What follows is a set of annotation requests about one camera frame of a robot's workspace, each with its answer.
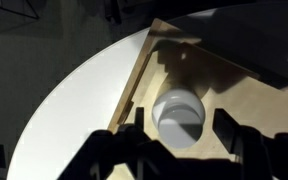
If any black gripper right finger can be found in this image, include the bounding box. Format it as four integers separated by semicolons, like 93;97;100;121
213;107;249;158

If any white pill bottle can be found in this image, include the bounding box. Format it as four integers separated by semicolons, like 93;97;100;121
151;87;207;134

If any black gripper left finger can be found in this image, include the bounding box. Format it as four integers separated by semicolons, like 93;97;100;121
135;106;146;131

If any wooden slatted tray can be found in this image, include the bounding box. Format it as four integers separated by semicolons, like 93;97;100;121
107;18;288;180

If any white bottle lid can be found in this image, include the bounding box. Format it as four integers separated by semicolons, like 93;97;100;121
157;105;204;150

